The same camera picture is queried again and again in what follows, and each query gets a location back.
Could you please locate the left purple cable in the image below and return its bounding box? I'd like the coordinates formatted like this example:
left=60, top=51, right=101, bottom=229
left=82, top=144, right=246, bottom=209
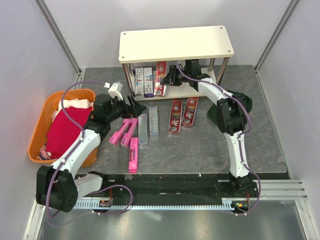
left=46, top=80, right=133, bottom=227

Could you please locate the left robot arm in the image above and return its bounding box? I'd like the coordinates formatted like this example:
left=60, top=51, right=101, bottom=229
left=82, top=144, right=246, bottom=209
left=35, top=94, right=146, bottom=213

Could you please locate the pink toothpaste box left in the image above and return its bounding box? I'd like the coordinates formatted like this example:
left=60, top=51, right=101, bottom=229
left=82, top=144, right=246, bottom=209
left=108, top=118, right=131, bottom=146

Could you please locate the white pink cloth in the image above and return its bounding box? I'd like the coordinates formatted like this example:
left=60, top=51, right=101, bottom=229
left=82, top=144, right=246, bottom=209
left=52, top=98, right=93, bottom=122

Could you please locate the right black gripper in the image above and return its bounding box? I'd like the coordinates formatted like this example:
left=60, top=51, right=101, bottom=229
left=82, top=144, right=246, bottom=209
left=160, top=65, right=191, bottom=87

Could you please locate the silver Protefix toothpaste box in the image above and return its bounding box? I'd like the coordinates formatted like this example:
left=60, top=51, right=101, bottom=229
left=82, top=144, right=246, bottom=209
left=148, top=106, right=159, bottom=136

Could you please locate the pink toothpaste box middle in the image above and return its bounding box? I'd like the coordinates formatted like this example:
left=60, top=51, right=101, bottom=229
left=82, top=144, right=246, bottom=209
left=120, top=118, right=138, bottom=148

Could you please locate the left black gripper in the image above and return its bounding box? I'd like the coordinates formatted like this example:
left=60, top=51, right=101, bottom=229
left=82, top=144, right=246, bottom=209
left=106, top=94, right=146, bottom=123

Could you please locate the silver toothpaste box small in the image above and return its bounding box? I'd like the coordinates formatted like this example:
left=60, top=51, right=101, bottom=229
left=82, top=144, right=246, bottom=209
left=138, top=114, right=148, bottom=147

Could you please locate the purple silver toothpaste box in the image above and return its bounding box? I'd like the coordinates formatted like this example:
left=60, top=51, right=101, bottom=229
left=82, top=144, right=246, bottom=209
left=143, top=67, right=154, bottom=98
left=134, top=67, right=144, bottom=96

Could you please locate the purple cable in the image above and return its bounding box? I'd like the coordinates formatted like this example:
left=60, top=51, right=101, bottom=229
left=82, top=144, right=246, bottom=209
left=46, top=80, right=133, bottom=227
left=176, top=63, right=261, bottom=218

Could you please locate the red 3d toothpaste box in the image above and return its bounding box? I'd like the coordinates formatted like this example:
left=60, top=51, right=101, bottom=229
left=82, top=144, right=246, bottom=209
left=168, top=99, right=183, bottom=135
left=181, top=97, right=199, bottom=128

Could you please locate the pink toothpaste box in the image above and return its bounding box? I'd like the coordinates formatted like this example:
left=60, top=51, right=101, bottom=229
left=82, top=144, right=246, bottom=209
left=128, top=137, right=139, bottom=173
left=108, top=118, right=131, bottom=146
left=120, top=118, right=138, bottom=148

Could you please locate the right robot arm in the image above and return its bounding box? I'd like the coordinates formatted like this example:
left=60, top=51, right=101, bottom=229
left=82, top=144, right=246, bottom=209
left=161, top=59, right=257, bottom=197

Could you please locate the silver red toothpaste box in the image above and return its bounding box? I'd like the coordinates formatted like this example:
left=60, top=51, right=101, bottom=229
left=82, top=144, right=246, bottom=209
left=154, top=61, right=168, bottom=97

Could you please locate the orange plastic bin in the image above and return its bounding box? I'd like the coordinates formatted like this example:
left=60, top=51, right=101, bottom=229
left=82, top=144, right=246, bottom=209
left=27, top=88, right=96, bottom=165

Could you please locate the pink toothpaste box lower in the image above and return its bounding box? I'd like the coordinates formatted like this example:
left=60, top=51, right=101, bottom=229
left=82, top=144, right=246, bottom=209
left=128, top=137, right=139, bottom=173

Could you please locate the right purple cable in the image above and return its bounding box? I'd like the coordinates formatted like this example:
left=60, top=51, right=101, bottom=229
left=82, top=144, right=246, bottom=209
left=176, top=63, right=261, bottom=218

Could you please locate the white two-tier shelf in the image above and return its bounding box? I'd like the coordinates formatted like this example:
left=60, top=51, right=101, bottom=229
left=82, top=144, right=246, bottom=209
left=118, top=25, right=234, bottom=94

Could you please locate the black baseball cap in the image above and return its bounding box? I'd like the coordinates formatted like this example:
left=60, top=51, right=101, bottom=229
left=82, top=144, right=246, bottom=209
left=207, top=90, right=253, bottom=125

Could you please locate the red cloth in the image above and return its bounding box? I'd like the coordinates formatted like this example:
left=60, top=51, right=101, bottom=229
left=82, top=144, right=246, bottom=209
left=45, top=107, right=92, bottom=159

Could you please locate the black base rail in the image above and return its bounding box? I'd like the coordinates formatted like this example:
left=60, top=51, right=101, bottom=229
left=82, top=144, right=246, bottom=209
left=87, top=173, right=259, bottom=199

